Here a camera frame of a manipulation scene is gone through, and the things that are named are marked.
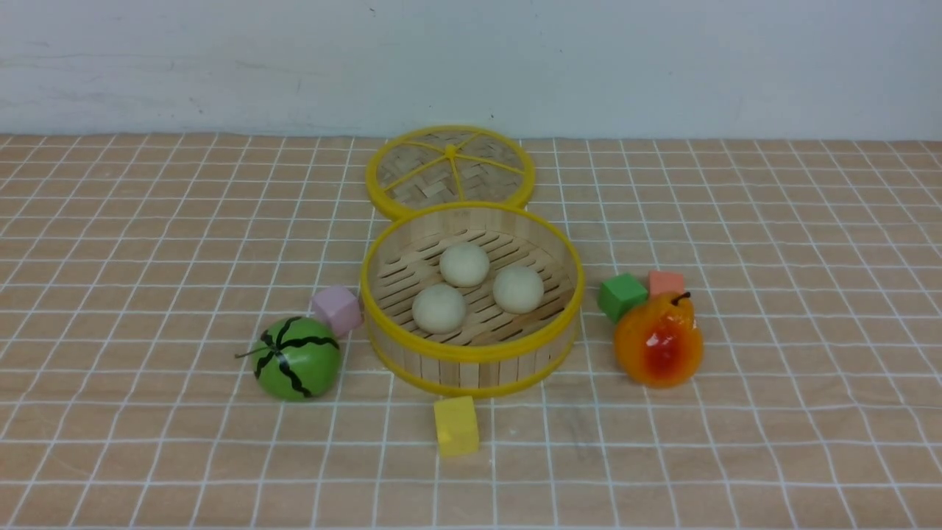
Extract orange toy pear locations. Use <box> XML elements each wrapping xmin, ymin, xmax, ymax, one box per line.
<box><xmin>613</xmin><ymin>291</ymin><xmax>704</xmax><ymax>389</ymax></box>

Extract yellow cube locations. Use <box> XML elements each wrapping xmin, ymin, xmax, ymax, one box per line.
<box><xmin>433</xmin><ymin>396</ymin><xmax>480</xmax><ymax>457</ymax></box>

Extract bamboo steamer tray yellow rim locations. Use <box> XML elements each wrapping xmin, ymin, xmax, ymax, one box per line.
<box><xmin>361</xmin><ymin>202</ymin><xmax>586</xmax><ymax>398</ymax></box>

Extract salmon pink cube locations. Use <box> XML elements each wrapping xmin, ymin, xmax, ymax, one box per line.
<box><xmin>647</xmin><ymin>269</ymin><xmax>686</xmax><ymax>298</ymax></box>

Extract white bun placed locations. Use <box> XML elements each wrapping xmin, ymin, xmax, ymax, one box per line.
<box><xmin>411</xmin><ymin>284</ymin><xmax>467</xmax><ymax>334</ymax></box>
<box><xmin>439</xmin><ymin>242</ymin><xmax>491</xmax><ymax>288</ymax></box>
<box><xmin>492</xmin><ymin>266</ymin><xmax>545</xmax><ymax>314</ymax></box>

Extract green cube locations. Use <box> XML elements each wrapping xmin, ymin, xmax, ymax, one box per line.
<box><xmin>598</xmin><ymin>274</ymin><xmax>648</xmax><ymax>323</ymax></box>

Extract green toy watermelon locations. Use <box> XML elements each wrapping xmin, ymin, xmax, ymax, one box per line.
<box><xmin>234</xmin><ymin>316</ymin><xmax>342</xmax><ymax>400</ymax></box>

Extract woven bamboo steamer lid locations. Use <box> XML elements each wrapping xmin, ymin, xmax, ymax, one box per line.
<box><xmin>364</xmin><ymin>125</ymin><xmax>536</xmax><ymax>220</ymax></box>

